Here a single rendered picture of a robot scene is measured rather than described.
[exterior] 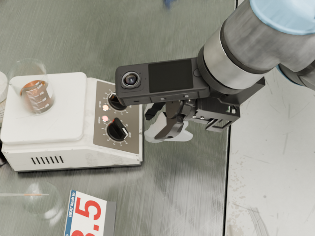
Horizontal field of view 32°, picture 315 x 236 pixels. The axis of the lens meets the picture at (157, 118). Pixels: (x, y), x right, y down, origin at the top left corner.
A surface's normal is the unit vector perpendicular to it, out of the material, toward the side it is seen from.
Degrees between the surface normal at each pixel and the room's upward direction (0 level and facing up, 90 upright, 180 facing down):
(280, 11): 75
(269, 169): 0
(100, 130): 30
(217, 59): 69
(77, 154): 90
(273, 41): 88
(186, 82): 11
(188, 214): 0
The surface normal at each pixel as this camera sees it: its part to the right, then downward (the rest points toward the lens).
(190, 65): -0.15, -0.40
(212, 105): 0.40, -0.39
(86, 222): 0.58, -0.43
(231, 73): -0.43, 0.72
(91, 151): 0.01, 0.83
